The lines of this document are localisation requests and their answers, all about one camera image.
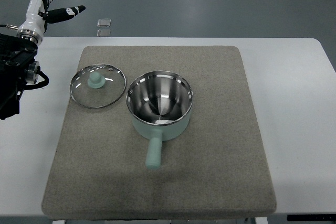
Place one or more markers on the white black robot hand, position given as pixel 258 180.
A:
pixel 39 16

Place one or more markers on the glass lid with green knob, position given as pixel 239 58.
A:
pixel 97 86

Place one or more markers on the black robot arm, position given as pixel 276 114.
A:
pixel 19 72

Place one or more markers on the lower floor metal plate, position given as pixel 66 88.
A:
pixel 103 32

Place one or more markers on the floor metal plate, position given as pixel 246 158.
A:
pixel 104 22
pixel 103 32

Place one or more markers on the upper floor metal plate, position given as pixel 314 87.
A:
pixel 104 22

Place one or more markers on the mint green saucepan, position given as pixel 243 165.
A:
pixel 160 103

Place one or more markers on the black table control panel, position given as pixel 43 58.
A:
pixel 312 217

